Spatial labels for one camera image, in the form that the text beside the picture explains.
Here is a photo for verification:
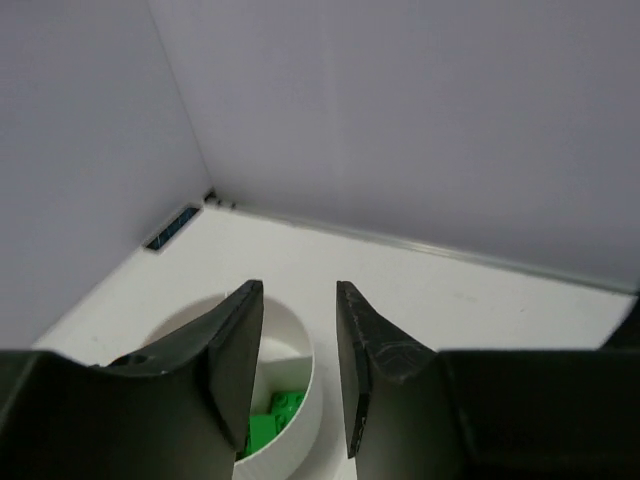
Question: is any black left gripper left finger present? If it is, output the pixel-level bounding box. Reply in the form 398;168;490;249
1;280;263;479

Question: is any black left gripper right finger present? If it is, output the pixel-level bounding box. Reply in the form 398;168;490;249
336;281;639;479

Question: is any green arch lego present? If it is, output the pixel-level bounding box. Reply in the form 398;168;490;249
236;414;289;461

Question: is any green square lego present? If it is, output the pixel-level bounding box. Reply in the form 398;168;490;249
269;390;306;432

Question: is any white round divided container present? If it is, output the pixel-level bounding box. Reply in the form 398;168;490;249
137;293;325;480

